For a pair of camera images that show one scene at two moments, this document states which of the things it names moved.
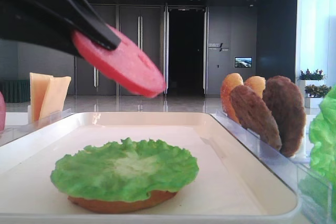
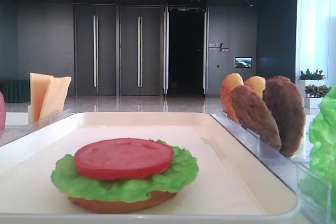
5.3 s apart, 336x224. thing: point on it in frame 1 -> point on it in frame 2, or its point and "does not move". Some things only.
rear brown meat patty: (253, 114) does not move
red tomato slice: (128, 63) -> (123, 159)
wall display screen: (243, 62) does not move
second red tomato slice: (2, 113) does not move
